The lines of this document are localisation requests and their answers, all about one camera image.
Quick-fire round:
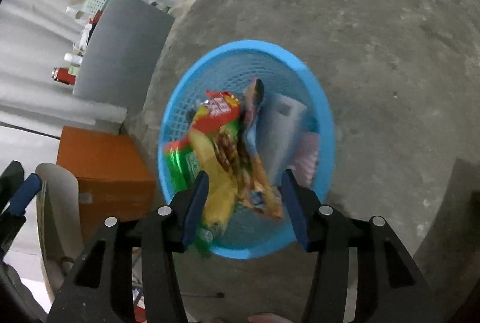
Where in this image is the red snack wrapper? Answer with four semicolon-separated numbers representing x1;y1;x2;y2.
163;90;241;255

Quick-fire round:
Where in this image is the blue orange chips bag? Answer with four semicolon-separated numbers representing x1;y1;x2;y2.
238;77;283;219

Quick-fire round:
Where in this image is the white blue medicine box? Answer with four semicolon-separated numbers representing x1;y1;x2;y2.
257;93;308;185

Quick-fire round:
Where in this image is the orange cardboard box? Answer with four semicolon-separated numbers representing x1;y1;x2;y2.
56;126;156;241

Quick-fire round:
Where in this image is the red can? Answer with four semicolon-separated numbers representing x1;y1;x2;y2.
51;68;76;86

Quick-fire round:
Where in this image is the white bottle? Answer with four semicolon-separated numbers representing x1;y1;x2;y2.
64;53;83;66

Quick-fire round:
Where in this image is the grey cabinet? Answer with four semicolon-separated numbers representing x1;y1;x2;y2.
72;0;174;114

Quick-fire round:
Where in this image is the white curtain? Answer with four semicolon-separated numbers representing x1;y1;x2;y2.
1;0;127;137

